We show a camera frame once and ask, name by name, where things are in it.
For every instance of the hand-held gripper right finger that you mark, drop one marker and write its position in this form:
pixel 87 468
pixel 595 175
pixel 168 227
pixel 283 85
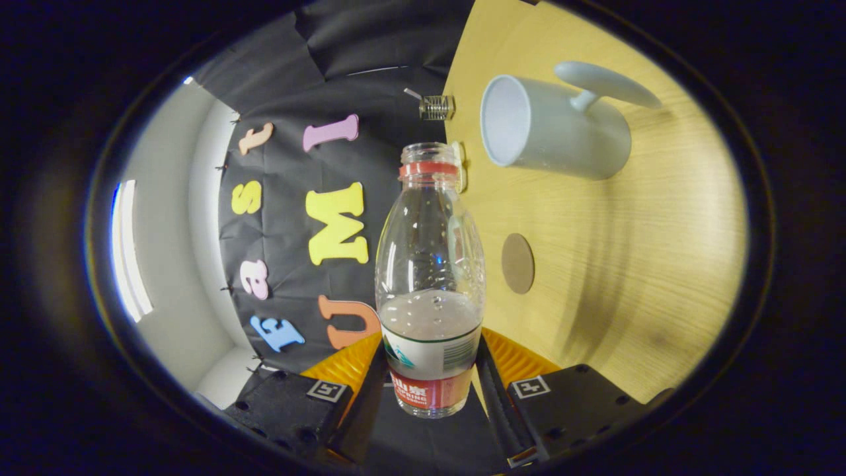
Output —
pixel 499 410

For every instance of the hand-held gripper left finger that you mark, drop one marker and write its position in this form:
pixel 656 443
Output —
pixel 367 416

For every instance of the round brown coaster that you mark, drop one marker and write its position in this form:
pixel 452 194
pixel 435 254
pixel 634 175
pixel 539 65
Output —
pixel 517 263

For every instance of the clear plastic juice bottle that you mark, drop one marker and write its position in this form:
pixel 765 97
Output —
pixel 429 264

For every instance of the pale grey cup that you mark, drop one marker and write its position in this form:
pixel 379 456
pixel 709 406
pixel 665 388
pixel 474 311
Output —
pixel 568 135

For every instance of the wooden table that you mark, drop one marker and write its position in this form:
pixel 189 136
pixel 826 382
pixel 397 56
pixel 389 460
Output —
pixel 628 264

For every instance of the small white dish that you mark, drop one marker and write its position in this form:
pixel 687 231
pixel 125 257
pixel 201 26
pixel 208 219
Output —
pixel 461 173

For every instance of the long ceiling light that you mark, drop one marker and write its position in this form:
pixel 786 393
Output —
pixel 129 251

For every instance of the metal spoon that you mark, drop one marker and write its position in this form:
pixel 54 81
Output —
pixel 412 93

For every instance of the black backdrop cloth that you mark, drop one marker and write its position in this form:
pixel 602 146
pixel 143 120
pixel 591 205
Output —
pixel 291 86

